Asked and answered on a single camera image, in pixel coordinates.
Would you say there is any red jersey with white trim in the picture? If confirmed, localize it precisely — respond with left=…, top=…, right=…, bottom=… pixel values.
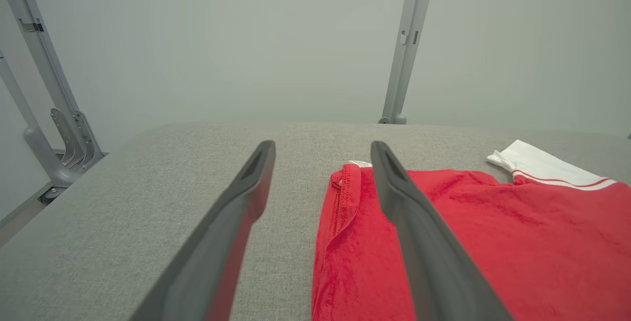
left=312, top=140, right=631, bottom=321

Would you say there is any grey metal partition post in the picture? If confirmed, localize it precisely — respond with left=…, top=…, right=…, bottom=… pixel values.
left=379, top=0, right=437, bottom=125

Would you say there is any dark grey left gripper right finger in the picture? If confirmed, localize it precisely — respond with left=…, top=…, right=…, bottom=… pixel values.
left=371, top=141, right=516, bottom=321

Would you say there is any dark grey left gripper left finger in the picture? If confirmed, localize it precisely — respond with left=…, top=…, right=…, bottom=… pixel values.
left=129, top=140, right=277, bottom=321

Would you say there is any grey post with curved brackets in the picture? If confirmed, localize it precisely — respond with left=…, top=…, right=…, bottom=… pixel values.
left=0, top=0, right=106, bottom=203

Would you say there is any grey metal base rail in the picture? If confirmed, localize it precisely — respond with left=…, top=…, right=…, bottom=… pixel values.
left=0, top=180, right=55, bottom=248

